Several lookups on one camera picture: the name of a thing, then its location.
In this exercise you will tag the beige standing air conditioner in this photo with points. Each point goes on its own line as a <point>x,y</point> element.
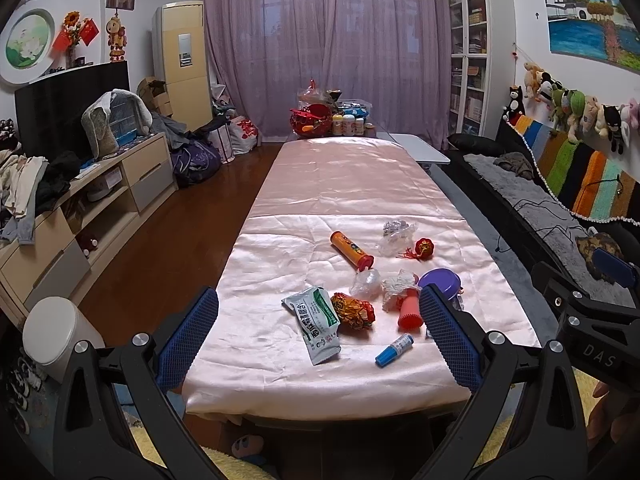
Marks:
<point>180,61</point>

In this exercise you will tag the pink red plastic cone toy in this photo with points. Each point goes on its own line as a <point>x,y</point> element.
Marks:
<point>409,318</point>

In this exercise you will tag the landscape painting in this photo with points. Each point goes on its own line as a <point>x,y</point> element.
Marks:
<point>600,30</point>

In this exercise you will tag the red basket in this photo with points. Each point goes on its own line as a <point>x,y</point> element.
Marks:
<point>312,121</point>

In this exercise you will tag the red tasselled ornament ball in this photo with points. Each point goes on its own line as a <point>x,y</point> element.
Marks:
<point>423,250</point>

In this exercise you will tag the white green snack packet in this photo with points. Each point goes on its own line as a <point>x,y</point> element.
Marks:
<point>318,322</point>

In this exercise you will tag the blue white small tube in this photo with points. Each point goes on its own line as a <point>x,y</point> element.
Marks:
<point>394,350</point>

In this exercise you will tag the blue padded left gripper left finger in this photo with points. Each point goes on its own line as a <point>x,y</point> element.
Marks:
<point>180,337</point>

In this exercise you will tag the white tissue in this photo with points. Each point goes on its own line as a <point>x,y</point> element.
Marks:
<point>396,288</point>

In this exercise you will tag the pink satin table cloth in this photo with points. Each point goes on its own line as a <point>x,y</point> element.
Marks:
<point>254,361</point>

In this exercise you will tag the row of plush toys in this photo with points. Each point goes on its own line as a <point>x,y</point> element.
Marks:
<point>579,115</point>

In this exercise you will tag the dark sofa with grey throw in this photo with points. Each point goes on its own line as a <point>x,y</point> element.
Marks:
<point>501,180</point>

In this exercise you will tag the black television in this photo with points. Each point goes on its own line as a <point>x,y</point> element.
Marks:
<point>48,111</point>

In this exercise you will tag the purple plastic bowl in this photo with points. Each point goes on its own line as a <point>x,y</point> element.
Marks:
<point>448,282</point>

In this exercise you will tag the orange candy tube red cap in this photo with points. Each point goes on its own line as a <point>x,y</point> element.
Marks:
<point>351,251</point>

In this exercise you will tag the red orange wrapper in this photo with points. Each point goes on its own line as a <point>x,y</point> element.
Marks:
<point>352,312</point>

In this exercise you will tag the person's right hand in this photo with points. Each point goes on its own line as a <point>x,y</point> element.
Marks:
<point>601,421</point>

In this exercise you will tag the purple curtain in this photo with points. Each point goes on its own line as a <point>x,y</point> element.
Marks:
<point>394,54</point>

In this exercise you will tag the white bookshelf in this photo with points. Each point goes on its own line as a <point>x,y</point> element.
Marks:
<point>482,69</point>

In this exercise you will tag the beige tv cabinet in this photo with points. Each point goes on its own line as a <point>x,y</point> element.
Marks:
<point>76,241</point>

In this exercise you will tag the clear plastic wrap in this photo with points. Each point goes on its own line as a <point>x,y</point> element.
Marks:
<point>367,285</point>

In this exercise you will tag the purple bag on floor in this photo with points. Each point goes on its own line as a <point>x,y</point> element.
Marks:
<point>194,163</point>

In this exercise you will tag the white cylindrical bin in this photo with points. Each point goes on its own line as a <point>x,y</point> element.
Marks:
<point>50,333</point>

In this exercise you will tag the black cat plush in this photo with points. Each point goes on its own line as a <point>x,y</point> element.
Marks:
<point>515,108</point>

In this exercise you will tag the striped crochet blanket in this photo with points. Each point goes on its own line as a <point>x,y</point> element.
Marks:
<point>583,180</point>

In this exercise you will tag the white folding side table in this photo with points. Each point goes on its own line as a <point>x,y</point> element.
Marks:
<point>422,152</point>

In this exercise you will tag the clear bag with foil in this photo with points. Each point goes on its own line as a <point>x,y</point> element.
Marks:
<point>397,238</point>

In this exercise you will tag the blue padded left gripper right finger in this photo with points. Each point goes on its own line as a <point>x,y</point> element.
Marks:
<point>457,336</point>

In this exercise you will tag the round framed lotus picture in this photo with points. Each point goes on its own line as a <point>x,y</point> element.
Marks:
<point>26,46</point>

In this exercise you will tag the yellow fluffy rug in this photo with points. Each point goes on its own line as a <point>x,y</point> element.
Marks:
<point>233,468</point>

